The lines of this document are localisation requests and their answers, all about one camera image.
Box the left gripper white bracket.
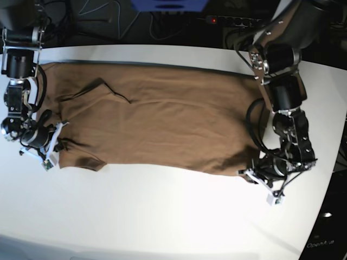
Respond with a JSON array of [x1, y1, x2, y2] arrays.
[[237, 157, 288, 206]]

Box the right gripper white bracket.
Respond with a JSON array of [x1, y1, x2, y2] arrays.
[[20, 121, 69, 171]]

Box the brown T-shirt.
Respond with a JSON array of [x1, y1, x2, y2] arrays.
[[40, 63, 261, 176]]

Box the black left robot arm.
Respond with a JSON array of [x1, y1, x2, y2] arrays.
[[239, 1, 338, 205]]

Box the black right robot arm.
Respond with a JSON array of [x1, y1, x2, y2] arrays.
[[1, 1, 68, 171]]

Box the black power strip red light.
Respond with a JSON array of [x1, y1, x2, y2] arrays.
[[204, 15, 262, 28]]

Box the blue box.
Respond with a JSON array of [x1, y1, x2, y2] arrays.
[[131, 0, 208, 12]]

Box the black OpenArm base plate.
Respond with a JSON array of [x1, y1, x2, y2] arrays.
[[299, 151, 346, 259]]

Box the white cable on floor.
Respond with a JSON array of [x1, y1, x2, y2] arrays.
[[78, 0, 142, 38]]

